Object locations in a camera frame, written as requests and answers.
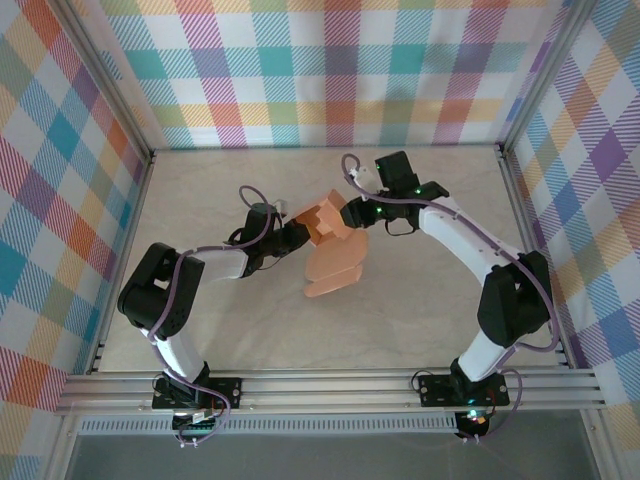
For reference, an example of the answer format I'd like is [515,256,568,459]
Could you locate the aluminium frame rail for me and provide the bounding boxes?
[54,368,609,416]

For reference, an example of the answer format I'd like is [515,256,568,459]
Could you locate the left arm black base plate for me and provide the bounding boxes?
[151,377,244,412]

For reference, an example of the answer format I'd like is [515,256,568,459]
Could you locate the pink paper box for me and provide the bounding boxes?
[291,188,370,300]

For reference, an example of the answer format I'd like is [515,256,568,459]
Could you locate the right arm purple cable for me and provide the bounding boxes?
[341,153,559,444]

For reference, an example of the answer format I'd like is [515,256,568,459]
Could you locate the aluminium frame post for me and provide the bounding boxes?
[497,0,601,156]
[49,0,156,166]

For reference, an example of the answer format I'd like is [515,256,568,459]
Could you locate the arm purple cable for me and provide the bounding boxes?
[341,153,559,444]
[148,185,281,447]

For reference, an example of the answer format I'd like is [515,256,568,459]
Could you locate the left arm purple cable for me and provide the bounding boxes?
[148,185,281,447]

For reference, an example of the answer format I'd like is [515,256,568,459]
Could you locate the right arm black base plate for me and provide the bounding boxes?
[417,373,510,407]

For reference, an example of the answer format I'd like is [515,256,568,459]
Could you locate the slotted grey cable duct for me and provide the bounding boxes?
[77,417,461,436]

